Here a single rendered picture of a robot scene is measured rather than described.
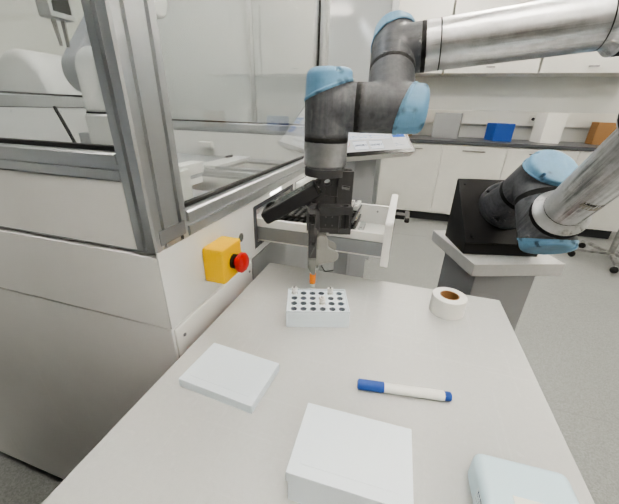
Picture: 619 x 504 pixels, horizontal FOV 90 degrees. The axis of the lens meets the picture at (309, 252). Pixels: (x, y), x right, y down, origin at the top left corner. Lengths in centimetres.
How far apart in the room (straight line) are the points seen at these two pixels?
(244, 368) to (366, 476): 24
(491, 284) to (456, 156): 276
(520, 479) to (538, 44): 57
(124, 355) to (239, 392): 31
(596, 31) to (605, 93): 419
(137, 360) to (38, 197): 33
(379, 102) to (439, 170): 328
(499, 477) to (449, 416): 11
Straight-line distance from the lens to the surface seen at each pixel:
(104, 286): 65
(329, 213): 55
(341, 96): 53
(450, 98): 445
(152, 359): 69
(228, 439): 48
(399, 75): 56
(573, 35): 66
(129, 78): 49
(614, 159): 71
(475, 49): 63
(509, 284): 116
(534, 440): 56
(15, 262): 81
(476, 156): 381
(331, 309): 63
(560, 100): 470
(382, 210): 96
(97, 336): 76
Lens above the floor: 115
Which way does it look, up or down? 25 degrees down
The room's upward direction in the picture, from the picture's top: 2 degrees clockwise
